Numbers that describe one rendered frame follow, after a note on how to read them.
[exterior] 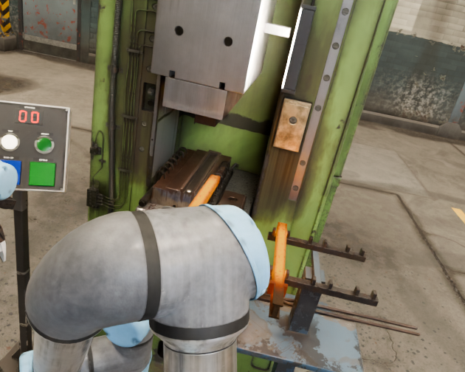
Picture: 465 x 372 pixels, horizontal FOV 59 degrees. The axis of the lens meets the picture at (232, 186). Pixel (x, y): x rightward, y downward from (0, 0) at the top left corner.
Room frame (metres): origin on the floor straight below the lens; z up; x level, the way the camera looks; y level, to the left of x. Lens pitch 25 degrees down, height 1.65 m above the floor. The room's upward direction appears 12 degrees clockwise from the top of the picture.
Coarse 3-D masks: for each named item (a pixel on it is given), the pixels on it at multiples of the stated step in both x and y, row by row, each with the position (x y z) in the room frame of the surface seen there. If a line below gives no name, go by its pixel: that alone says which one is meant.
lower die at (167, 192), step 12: (180, 156) 1.59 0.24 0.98; (192, 156) 1.59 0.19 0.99; (204, 156) 1.60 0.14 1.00; (216, 156) 1.62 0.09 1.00; (228, 156) 1.67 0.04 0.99; (180, 168) 1.48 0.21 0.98; (192, 168) 1.48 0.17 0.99; (216, 168) 1.52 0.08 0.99; (168, 180) 1.35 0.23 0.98; (180, 180) 1.35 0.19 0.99; (204, 180) 1.39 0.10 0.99; (156, 192) 1.28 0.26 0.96; (168, 192) 1.28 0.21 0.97; (180, 192) 1.27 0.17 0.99; (192, 192) 1.27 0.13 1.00; (168, 204) 1.27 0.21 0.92; (180, 204) 1.27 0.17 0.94
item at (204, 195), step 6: (210, 180) 1.12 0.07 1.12; (216, 180) 1.13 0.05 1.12; (204, 186) 1.07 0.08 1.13; (210, 186) 1.08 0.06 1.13; (216, 186) 1.13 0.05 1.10; (204, 192) 1.03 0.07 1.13; (210, 192) 1.04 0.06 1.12; (198, 198) 0.98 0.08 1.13; (204, 198) 0.99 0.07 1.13; (192, 204) 0.93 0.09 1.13; (198, 204) 0.94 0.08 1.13
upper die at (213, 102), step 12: (168, 84) 1.28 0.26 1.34; (180, 84) 1.28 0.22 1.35; (192, 84) 1.27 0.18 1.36; (168, 96) 1.28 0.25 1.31; (180, 96) 1.28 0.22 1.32; (192, 96) 1.27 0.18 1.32; (204, 96) 1.27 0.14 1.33; (216, 96) 1.26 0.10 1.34; (228, 96) 1.29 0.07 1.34; (240, 96) 1.57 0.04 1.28; (180, 108) 1.27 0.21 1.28; (192, 108) 1.27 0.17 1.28; (204, 108) 1.27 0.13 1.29; (216, 108) 1.26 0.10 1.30; (228, 108) 1.34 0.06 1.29
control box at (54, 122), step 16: (0, 112) 1.20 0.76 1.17; (16, 112) 1.22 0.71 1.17; (32, 112) 1.24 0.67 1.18; (48, 112) 1.26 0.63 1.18; (64, 112) 1.27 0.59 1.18; (0, 128) 1.18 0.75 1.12; (16, 128) 1.20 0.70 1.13; (32, 128) 1.21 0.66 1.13; (48, 128) 1.23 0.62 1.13; (64, 128) 1.25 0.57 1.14; (0, 144) 1.16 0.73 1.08; (32, 144) 1.19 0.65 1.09; (64, 144) 1.23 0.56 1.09; (16, 160) 1.15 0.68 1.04; (32, 160) 1.17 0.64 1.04; (48, 160) 1.18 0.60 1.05; (64, 160) 1.20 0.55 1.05; (64, 176) 1.18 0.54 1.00; (64, 192) 1.17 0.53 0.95
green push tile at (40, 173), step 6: (30, 162) 1.16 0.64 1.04; (36, 162) 1.16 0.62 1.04; (42, 162) 1.17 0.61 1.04; (30, 168) 1.15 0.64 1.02; (36, 168) 1.15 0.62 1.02; (42, 168) 1.16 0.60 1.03; (48, 168) 1.17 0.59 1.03; (54, 168) 1.17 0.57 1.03; (30, 174) 1.14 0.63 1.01; (36, 174) 1.15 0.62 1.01; (42, 174) 1.15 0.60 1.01; (48, 174) 1.16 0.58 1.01; (54, 174) 1.17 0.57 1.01; (30, 180) 1.13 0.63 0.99; (36, 180) 1.14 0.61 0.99; (42, 180) 1.14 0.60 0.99; (48, 180) 1.15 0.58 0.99; (54, 180) 1.16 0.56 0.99; (54, 186) 1.16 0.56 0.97
